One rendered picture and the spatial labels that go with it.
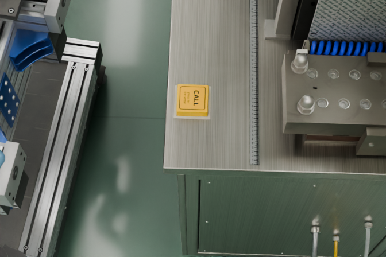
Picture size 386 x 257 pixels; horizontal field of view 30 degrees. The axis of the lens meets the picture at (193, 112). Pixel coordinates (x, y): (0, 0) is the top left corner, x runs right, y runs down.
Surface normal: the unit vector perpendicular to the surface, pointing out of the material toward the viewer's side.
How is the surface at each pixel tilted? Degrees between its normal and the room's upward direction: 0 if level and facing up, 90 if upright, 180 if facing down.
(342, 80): 0
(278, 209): 90
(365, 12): 90
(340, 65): 0
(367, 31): 90
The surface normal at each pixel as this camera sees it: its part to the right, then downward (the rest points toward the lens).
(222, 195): -0.03, 0.91
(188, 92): 0.00, -0.42
